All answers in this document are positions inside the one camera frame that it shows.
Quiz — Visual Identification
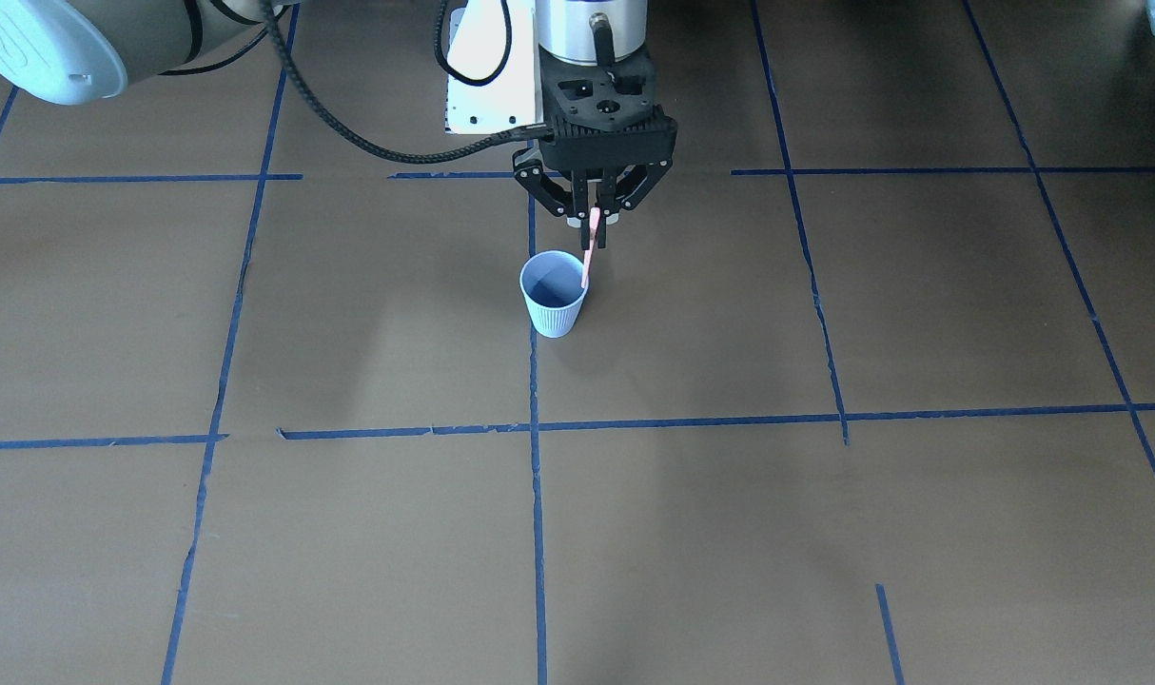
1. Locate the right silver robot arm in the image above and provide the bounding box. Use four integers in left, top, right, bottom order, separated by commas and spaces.
0, 1, 677, 248

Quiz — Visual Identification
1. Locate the blue ribbed plastic cup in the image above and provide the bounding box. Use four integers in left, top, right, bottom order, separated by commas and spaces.
519, 250, 589, 338

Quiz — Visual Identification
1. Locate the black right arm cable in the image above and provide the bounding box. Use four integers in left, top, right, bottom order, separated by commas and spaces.
259, 0, 550, 165

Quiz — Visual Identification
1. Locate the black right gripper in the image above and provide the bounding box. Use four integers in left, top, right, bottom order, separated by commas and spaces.
513, 49, 677, 250

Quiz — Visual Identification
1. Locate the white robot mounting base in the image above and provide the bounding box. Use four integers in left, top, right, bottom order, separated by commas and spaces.
444, 1, 541, 135

